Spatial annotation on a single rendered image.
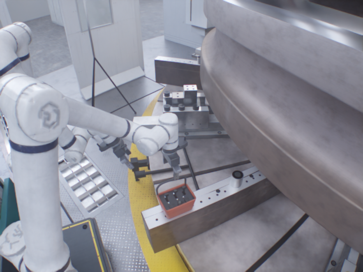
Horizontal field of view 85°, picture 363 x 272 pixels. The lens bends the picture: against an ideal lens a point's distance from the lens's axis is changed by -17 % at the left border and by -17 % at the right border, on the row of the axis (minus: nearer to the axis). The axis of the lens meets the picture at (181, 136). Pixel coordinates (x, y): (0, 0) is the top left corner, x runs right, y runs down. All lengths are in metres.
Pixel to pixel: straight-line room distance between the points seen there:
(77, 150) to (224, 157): 1.54
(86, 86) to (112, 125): 3.25
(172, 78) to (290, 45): 2.49
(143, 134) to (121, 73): 3.47
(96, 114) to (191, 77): 2.55
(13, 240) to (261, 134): 1.28
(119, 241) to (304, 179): 1.58
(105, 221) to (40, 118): 1.87
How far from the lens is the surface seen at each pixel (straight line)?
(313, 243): 2.02
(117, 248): 2.16
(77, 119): 0.80
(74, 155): 1.14
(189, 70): 3.26
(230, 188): 1.59
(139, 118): 2.54
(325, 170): 1.27
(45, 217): 0.68
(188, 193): 1.40
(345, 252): 1.97
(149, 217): 1.45
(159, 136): 0.98
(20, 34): 1.13
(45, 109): 0.52
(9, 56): 1.03
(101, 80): 4.25
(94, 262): 1.80
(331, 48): 1.01
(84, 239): 1.90
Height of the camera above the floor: 1.94
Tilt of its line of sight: 40 degrees down
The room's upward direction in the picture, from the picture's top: straight up
